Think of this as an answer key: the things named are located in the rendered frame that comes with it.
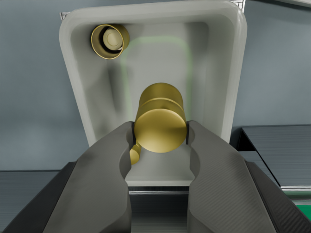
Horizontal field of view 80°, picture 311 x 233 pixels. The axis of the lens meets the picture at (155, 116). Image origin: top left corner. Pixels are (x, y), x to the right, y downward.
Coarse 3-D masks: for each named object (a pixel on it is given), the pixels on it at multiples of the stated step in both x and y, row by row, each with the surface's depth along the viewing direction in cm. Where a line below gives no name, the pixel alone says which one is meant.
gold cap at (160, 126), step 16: (144, 96) 14; (160, 96) 12; (176, 96) 13; (144, 112) 11; (160, 112) 11; (176, 112) 11; (144, 128) 11; (160, 128) 11; (176, 128) 11; (144, 144) 12; (160, 144) 12; (176, 144) 12
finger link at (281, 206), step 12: (252, 168) 8; (264, 180) 7; (264, 192) 7; (276, 192) 7; (264, 204) 7; (276, 204) 6; (288, 204) 6; (276, 216) 6; (288, 216) 6; (300, 216) 6; (276, 228) 6; (288, 228) 6; (300, 228) 6
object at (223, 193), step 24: (192, 120) 13; (192, 144) 10; (216, 144) 10; (192, 168) 10; (216, 168) 8; (240, 168) 8; (192, 192) 7; (216, 192) 7; (240, 192) 7; (192, 216) 6; (216, 216) 6; (240, 216) 6; (264, 216) 6
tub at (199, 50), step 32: (192, 0) 16; (224, 0) 15; (64, 32) 17; (128, 32) 23; (160, 32) 23; (192, 32) 23; (224, 32) 19; (96, 64) 23; (128, 64) 25; (160, 64) 25; (192, 64) 25; (224, 64) 19; (96, 96) 23; (128, 96) 28; (192, 96) 27; (224, 96) 20; (96, 128) 23; (224, 128) 21; (160, 160) 29
